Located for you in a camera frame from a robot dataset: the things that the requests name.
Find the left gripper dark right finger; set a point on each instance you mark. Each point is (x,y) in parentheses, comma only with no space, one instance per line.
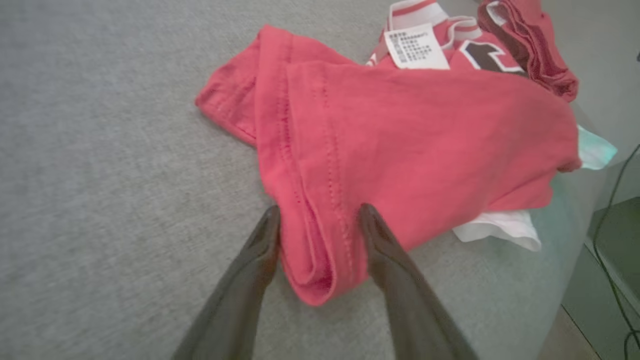
(405,295)

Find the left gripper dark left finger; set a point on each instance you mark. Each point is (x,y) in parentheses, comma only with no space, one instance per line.
(240,295)

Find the red t-shirt striped collar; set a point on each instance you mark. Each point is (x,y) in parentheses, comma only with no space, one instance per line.
(400,150)

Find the grey sofa seat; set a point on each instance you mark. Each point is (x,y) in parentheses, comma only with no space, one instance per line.
(100,150)

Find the dark green flat panel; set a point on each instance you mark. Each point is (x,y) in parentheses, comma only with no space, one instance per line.
(622,235)

